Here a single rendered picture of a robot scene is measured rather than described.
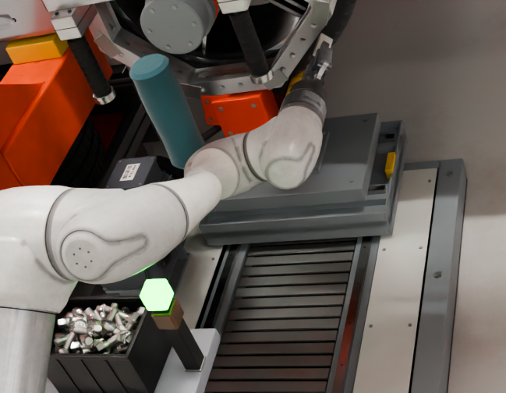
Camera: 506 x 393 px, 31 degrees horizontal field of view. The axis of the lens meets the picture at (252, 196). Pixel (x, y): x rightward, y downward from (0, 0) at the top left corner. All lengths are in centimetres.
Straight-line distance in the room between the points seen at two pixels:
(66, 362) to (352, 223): 89
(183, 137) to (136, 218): 80
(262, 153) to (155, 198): 46
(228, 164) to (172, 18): 30
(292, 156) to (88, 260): 57
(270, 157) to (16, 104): 68
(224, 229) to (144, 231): 117
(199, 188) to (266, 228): 98
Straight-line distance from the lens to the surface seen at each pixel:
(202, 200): 137
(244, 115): 207
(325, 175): 230
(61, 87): 224
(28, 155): 210
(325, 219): 228
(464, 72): 292
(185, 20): 179
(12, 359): 131
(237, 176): 173
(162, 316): 156
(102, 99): 187
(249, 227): 236
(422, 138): 270
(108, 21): 209
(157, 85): 194
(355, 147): 236
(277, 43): 206
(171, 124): 199
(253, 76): 173
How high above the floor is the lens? 165
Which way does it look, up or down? 38 degrees down
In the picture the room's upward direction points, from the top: 23 degrees counter-clockwise
